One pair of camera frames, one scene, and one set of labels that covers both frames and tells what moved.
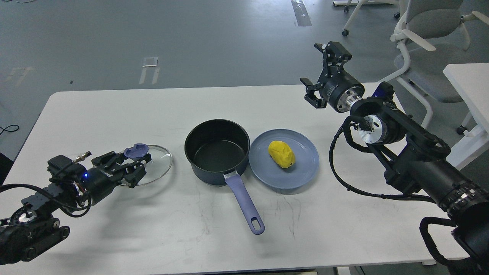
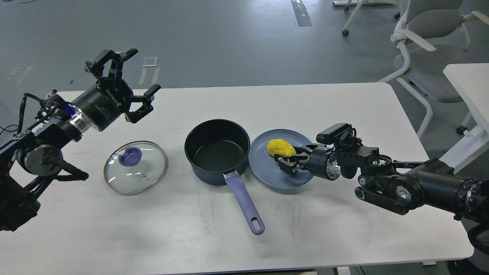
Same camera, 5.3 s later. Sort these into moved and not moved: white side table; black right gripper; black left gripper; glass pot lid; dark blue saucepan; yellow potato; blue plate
Moved: glass pot lid; black left gripper; black right gripper
Not moved: white side table; dark blue saucepan; blue plate; yellow potato
